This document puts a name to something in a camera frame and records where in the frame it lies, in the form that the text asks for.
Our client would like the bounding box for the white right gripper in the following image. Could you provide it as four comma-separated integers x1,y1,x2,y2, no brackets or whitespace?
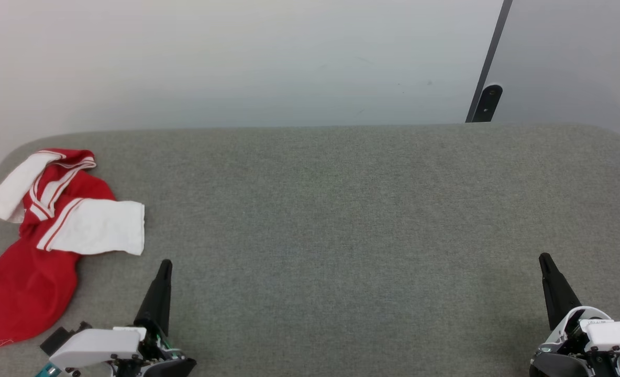
529,253,620,377

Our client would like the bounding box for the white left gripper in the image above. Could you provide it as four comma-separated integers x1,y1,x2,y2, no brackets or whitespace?
48,259,197,377

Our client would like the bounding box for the red and white jersey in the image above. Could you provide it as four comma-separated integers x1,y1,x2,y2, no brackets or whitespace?
0,148,146,351

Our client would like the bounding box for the black door handle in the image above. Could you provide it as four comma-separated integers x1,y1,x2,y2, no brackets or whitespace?
471,84,503,123

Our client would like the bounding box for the dark door frame strip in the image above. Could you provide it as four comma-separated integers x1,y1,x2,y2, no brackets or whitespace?
465,0,514,123

